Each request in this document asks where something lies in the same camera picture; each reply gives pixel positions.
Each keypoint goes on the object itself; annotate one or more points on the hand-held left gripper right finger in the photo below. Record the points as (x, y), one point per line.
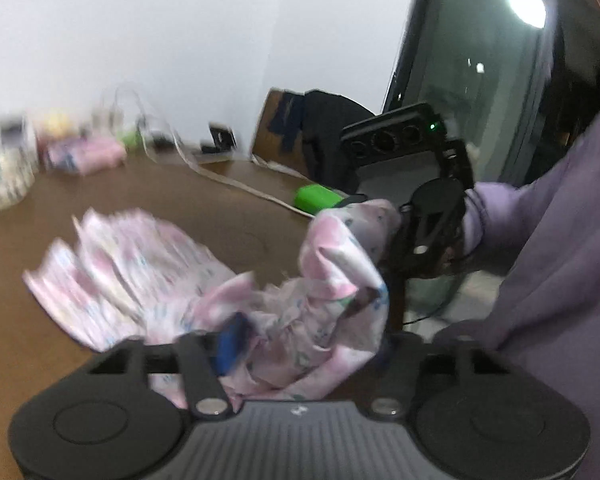
(395, 375)

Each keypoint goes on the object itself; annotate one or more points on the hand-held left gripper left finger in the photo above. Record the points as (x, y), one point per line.
(231, 342)

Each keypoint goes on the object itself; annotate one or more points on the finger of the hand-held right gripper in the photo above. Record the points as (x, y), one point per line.
(350, 201)
(397, 270)

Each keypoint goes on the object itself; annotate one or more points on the pink floral dress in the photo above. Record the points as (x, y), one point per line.
(205, 280)

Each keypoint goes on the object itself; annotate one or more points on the person's right forearm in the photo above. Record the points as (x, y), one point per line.
(530, 215)

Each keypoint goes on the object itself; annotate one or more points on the green cylinder object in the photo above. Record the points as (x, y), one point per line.
(316, 197)

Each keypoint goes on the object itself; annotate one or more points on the wooden chair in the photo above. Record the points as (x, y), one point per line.
(270, 125)

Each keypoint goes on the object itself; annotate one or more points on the glass window door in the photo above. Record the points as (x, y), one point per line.
(480, 70)

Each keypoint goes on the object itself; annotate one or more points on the person's purple sweater torso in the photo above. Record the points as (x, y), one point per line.
(565, 360)

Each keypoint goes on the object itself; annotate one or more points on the pink printed pouch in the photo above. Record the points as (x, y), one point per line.
(82, 155)

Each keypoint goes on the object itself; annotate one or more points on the floral fabric pouch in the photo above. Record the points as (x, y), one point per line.
(2, 180)

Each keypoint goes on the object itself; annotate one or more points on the small yellow object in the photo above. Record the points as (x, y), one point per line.
(56, 121)

